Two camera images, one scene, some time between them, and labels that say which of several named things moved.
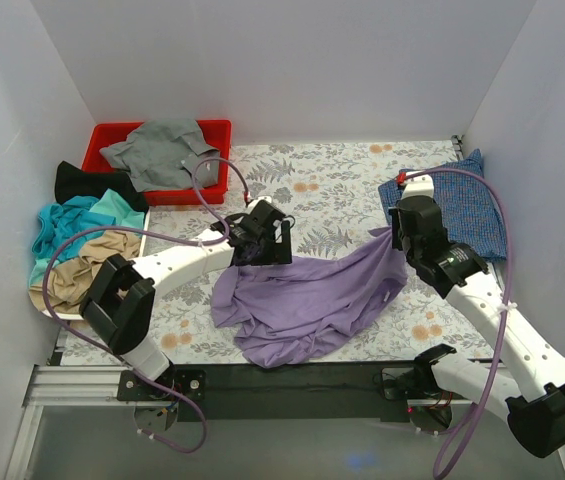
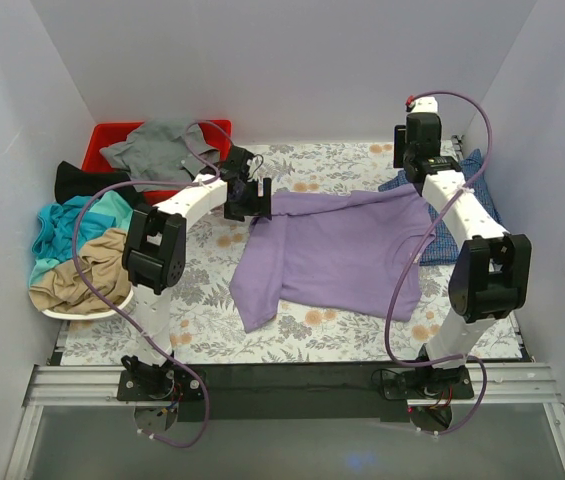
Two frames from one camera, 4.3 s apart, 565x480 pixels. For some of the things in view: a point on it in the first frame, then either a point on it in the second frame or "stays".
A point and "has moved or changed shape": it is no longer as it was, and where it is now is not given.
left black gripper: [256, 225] -> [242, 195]
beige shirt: [69, 281] stays
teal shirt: [66, 226] stays
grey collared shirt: [160, 155] stays
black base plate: [284, 393] stays
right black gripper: [401, 234] -> [432, 165]
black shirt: [71, 182] stays
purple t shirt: [279, 311] has moved or changed shape
